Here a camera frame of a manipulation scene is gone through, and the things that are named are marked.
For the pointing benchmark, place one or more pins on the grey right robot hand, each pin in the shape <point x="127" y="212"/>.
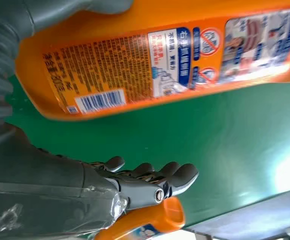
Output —
<point x="47" y="192"/>

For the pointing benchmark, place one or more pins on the green mat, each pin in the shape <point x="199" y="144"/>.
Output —
<point x="210" y="139"/>

